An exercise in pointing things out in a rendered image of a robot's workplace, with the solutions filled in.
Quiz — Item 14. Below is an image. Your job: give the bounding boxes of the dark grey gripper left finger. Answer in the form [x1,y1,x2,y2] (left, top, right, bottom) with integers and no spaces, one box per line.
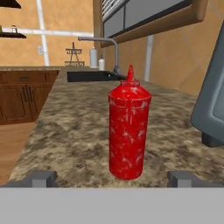
[2,170,59,188]

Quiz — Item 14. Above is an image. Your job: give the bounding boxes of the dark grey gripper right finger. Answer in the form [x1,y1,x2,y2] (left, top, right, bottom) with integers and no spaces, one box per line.
[167,170,224,188]

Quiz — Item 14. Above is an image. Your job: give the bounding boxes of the red condiment bottle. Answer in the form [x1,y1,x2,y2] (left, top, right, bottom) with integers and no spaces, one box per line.
[108,64,152,181]

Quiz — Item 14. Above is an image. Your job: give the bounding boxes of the small white soap bottle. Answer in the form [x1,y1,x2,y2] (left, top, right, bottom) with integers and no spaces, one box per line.
[98,55,106,72]

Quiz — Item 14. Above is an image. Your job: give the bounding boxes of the brown base cupboards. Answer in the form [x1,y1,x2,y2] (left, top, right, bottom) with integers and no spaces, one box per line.
[0,69,60,126]

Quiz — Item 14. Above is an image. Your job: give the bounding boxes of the grey microwave oven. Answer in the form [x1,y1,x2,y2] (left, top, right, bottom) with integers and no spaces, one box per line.
[190,21,224,148]

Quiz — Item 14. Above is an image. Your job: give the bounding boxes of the black sink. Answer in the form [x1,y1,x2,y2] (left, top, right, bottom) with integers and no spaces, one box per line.
[66,70,128,83]

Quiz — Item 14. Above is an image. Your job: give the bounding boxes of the white paper towel roll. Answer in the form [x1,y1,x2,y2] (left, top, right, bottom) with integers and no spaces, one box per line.
[88,46,99,69]

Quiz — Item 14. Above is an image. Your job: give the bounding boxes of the grey tap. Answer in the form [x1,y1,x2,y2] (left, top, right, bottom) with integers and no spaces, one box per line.
[77,36,121,75]

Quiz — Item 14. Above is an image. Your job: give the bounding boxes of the black wire stand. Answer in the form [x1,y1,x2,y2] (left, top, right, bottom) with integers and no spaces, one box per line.
[64,41,86,67]

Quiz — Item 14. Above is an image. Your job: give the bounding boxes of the dark wall shelf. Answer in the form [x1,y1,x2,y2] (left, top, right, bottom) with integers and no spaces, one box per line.
[0,25,28,39]

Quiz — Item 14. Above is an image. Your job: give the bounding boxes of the wooden wall cabinet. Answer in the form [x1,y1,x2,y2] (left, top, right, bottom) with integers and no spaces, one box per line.
[92,0,210,49]

